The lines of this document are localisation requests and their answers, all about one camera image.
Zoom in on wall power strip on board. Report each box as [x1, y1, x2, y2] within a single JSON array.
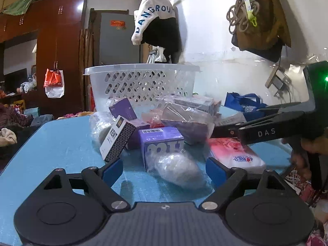
[[265, 66, 291, 96]]

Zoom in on pale box in clear plastic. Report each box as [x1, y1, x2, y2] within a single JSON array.
[[164, 94, 222, 116]]

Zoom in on white bundle in clear plastic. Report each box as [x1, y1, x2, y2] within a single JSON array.
[[152, 152, 211, 189]]

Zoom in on grey door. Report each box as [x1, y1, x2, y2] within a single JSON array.
[[88, 9, 142, 67]]

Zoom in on coiled beige rope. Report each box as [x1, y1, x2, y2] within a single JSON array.
[[227, 0, 260, 34]]

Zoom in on white and black hooded jacket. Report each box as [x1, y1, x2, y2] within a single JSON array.
[[131, 0, 183, 63]]

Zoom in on blue fabric bag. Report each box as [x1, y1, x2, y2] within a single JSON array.
[[224, 92, 268, 116]]

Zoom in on person's right hand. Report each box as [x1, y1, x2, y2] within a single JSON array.
[[281, 133, 328, 180]]

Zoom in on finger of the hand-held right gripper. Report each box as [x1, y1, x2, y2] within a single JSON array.
[[257, 102, 302, 115], [211, 111, 306, 139]]

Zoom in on white plastic lattice basket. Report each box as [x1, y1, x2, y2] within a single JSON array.
[[83, 64, 202, 108]]

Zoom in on purple box with barcode label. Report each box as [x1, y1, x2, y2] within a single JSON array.
[[138, 127, 185, 172]]

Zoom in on blue-grey cloth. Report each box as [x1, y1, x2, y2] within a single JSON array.
[[30, 114, 54, 127]]

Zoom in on dark purple small box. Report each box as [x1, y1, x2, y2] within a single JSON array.
[[108, 98, 139, 122]]

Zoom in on light purple flat box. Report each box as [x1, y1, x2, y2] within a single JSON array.
[[125, 119, 150, 150]]

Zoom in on plastic-wrapped purple box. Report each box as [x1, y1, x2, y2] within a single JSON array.
[[160, 102, 216, 145]]

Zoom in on white flat box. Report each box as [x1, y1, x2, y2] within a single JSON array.
[[215, 113, 247, 126]]

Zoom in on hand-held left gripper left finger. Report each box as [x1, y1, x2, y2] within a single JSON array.
[[41, 157, 131, 212]]

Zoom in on orange and white plastic bag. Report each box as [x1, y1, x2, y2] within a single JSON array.
[[43, 68, 64, 98]]

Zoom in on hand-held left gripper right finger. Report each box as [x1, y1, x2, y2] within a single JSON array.
[[198, 156, 288, 211]]

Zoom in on brown hanging bag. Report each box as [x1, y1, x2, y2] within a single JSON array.
[[231, 0, 292, 62]]

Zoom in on green cloth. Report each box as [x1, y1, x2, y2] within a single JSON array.
[[2, 0, 64, 16]]

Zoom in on black and white mesh-print box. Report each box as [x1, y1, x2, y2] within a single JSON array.
[[99, 115, 137, 163]]

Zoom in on beige cloth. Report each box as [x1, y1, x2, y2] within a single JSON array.
[[0, 128, 18, 147]]

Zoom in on dark red wooden wardrobe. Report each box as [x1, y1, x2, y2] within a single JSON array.
[[0, 0, 88, 120]]

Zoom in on clear plastic bag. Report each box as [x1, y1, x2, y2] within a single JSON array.
[[89, 111, 116, 149]]

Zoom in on pink plastic packet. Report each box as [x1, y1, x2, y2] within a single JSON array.
[[142, 108, 167, 129]]

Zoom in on dark maroon bedding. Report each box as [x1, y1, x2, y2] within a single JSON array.
[[0, 102, 35, 134]]

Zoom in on pink tissue packet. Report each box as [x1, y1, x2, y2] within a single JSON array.
[[207, 137, 267, 175]]

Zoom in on metal crutches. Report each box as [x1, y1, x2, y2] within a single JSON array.
[[147, 47, 161, 64]]

